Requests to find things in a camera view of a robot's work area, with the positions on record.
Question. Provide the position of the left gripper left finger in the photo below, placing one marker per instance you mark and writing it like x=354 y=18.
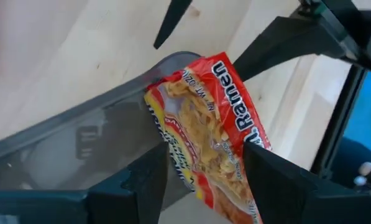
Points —
x=135 y=193

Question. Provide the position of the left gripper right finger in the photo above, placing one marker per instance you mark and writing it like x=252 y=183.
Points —
x=278 y=193

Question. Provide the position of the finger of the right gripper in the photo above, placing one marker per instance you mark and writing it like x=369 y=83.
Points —
x=172 y=21
x=291 y=43

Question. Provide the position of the smoky dark plastic bin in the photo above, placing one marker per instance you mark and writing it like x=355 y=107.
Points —
x=79 y=130

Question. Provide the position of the red ramen noodle pack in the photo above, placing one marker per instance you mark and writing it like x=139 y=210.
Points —
x=204 y=124

